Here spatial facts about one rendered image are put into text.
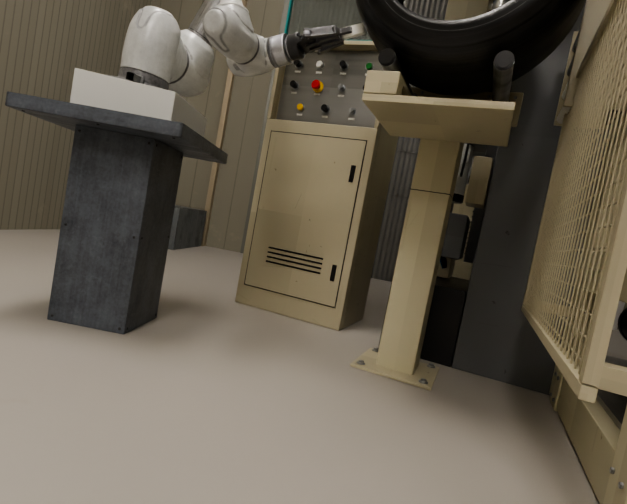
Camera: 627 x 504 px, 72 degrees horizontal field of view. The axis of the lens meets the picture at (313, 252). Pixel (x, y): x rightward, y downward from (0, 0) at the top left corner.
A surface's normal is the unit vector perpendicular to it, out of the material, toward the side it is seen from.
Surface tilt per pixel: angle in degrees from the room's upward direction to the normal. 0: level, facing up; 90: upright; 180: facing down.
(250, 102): 90
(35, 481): 0
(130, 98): 90
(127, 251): 90
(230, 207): 90
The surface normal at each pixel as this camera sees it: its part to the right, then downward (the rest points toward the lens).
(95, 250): -0.04, 0.06
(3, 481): 0.18, -0.98
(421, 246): -0.37, -0.01
